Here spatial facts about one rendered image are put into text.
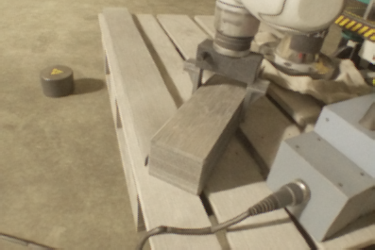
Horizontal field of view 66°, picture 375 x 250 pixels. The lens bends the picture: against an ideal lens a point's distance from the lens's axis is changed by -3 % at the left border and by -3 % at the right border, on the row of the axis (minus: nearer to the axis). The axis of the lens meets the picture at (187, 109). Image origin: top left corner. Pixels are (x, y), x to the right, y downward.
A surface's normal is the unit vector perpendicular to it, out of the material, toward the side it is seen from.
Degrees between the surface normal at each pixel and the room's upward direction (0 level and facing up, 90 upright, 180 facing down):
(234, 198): 0
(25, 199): 0
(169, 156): 90
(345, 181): 0
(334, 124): 90
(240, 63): 90
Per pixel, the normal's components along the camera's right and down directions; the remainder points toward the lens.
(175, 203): 0.12, -0.83
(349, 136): -0.87, 0.18
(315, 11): 0.06, 0.64
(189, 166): -0.42, 0.47
